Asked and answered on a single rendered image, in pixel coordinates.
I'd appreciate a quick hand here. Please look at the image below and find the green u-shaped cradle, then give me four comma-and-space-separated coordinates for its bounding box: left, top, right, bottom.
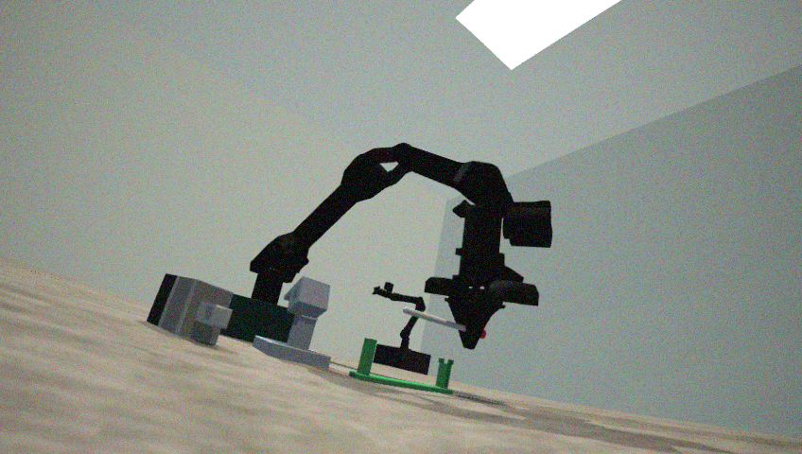
349, 338, 454, 394

